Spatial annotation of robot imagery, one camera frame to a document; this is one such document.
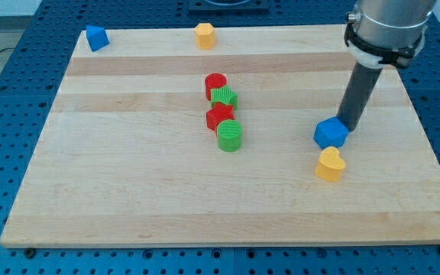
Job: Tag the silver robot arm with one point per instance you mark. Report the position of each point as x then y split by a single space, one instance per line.
387 32

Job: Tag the yellow hexagon block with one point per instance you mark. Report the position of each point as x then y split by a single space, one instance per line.
205 36

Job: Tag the blue cube block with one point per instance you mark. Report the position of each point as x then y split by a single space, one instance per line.
330 133

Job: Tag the green cylinder block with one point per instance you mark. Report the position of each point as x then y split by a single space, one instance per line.
229 133

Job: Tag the red star block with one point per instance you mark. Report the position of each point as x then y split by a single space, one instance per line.
218 113

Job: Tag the green star block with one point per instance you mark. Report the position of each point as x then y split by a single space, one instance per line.
224 95

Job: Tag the red cylinder block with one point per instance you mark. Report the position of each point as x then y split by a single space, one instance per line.
214 81

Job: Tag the wooden board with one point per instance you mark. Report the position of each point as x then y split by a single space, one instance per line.
125 158

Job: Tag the yellow heart block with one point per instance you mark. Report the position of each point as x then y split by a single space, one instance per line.
331 165

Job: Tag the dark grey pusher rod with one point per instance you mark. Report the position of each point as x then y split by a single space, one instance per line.
360 86

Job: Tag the blue triangular block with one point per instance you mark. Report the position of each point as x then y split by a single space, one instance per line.
96 37

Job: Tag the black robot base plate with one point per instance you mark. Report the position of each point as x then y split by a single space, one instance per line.
202 6

